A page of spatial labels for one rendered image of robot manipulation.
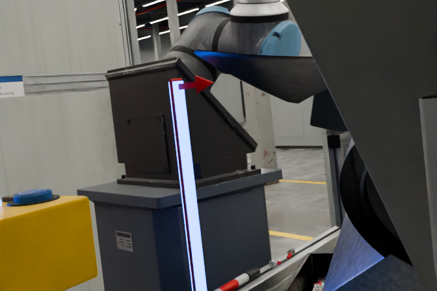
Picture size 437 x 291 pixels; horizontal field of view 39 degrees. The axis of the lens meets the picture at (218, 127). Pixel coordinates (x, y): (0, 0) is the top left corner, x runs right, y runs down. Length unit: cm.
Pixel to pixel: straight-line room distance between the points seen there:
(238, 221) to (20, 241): 65
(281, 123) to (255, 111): 439
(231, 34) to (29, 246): 72
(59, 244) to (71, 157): 199
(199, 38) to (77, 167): 147
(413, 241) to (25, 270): 36
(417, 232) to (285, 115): 1125
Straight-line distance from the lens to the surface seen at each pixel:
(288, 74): 79
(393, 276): 63
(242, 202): 121
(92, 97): 273
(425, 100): 33
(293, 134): 1168
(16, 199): 69
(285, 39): 121
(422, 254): 57
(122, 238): 122
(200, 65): 125
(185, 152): 86
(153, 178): 122
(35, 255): 64
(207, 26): 129
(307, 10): 39
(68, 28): 270
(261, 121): 752
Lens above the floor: 116
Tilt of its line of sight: 3 degrees down
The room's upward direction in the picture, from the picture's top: 6 degrees counter-clockwise
